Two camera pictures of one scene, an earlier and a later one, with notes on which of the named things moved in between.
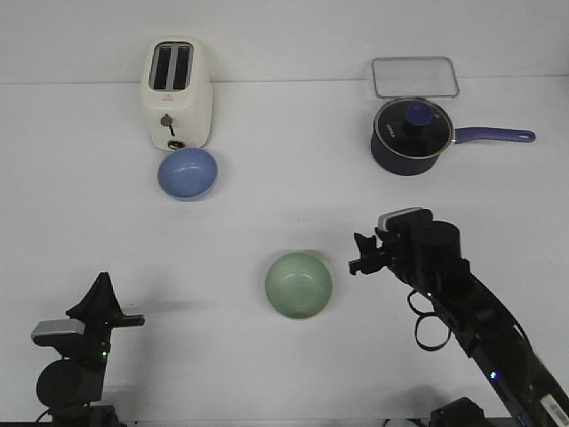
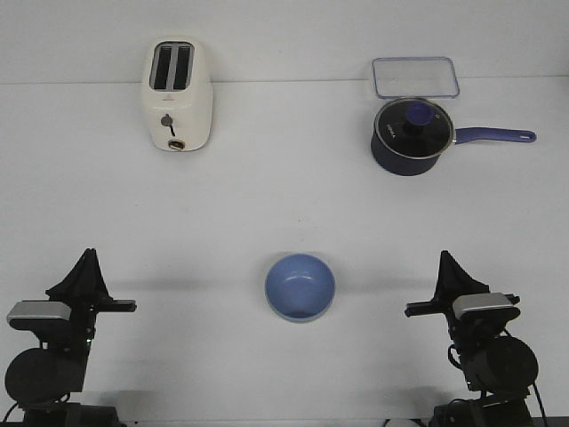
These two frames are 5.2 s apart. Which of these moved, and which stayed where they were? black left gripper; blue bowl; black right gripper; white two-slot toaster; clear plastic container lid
Moved: black right gripper; black left gripper; blue bowl
Stayed: white two-slot toaster; clear plastic container lid
